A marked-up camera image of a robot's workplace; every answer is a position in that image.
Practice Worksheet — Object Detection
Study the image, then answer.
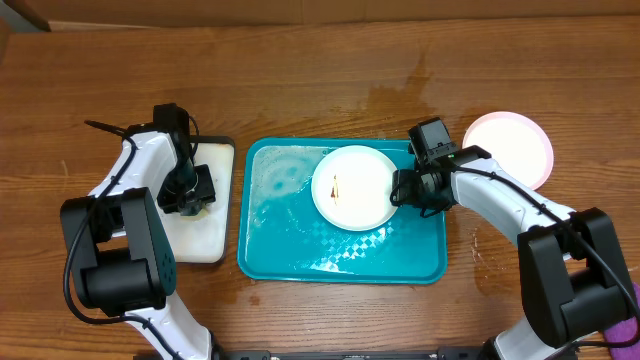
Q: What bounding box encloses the green and yellow sponge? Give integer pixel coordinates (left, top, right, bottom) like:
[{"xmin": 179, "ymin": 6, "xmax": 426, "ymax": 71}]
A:
[{"xmin": 180, "ymin": 204, "xmax": 202, "ymax": 216}]

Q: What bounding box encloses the white plate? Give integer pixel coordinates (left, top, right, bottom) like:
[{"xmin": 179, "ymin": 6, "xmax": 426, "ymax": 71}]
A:
[
  {"xmin": 311, "ymin": 145, "xmax": 397, "ymax": 232},
  {"xmin": 462, "ymin": 111, "xmax": 554, "ymax": 190}
]

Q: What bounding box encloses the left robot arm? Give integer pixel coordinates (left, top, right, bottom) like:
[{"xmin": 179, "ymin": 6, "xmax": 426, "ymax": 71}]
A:
[{"xmin": 60, "ymin": 128, "xmax": 219, "ymax": 359}]

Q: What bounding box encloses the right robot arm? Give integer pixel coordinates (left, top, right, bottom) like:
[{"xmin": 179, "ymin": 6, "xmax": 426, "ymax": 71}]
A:
[{"xmin": 390, "ymin": 146, "xmax": 639, "ymax": 359}]

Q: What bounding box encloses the black tray with white liner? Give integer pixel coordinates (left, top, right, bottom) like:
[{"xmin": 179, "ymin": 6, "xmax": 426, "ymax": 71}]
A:
[{"xmin": 158, "ymin": 136, "xmax": 235, "ymax": 264}]

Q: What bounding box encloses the teal plastic serving tray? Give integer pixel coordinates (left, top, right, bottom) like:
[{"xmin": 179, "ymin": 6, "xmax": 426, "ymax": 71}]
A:
[{"xmin": 237, "ymin": 138, "xmax": 448, "ymax": 285}]

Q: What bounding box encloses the purple cloth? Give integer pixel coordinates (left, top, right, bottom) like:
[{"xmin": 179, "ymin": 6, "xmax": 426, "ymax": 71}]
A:
[{"xmin": 602, "ymin": 282, "xmax": 640, "ymax": 360}]

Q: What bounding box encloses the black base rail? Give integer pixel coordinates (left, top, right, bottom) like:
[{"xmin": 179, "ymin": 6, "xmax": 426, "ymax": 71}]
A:
[{"xmin": 213, "ymin": 347, "xmax": 486, "ymax": 360}]

